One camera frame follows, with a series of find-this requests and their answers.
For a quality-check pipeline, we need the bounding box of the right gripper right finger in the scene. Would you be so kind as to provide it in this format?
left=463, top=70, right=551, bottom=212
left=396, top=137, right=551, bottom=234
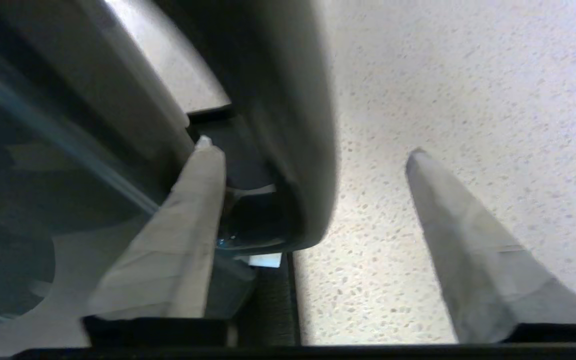
left=405, top=147, right=576, bottom=345

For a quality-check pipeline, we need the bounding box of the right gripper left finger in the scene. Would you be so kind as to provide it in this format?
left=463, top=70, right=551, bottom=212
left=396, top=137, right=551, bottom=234
left=87, top=135, right=228, bottom=321

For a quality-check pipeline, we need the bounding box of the black electric kettle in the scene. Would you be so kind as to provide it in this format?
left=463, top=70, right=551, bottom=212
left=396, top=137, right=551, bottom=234
left=0, top=0, right=340, bottom=331

